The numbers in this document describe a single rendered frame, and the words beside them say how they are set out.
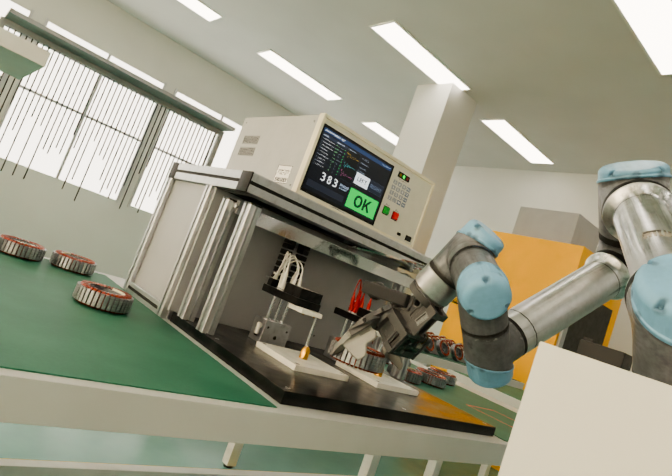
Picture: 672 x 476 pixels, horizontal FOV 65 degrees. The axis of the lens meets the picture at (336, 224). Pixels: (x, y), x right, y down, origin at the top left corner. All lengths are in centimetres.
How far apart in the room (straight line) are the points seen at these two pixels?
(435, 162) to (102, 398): 500
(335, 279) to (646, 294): 95
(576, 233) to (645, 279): 451
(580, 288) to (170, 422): 70
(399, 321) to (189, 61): 721
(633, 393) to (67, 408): 59
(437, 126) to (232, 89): 371
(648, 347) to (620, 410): 14
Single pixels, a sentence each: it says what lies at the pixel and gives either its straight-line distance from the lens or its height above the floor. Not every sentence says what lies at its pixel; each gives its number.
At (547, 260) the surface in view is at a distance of 489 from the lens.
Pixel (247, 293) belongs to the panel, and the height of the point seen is 86.
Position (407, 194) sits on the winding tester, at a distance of 145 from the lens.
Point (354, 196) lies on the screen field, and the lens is 132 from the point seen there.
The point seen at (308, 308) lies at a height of 88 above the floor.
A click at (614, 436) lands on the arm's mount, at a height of 91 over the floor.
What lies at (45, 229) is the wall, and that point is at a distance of 746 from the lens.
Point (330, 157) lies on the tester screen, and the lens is 127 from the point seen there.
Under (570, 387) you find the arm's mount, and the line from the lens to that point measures 61.
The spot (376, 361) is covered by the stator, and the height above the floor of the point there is 85.
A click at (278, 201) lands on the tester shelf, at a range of 116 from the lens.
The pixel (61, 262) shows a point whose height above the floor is 77.
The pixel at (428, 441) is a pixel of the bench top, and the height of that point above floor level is 73.
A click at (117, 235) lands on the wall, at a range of 766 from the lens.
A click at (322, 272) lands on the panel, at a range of 145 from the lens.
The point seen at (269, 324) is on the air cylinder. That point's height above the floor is 82.
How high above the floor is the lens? 95
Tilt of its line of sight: 6 degrees up
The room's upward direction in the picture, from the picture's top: 20 degrees clockwise
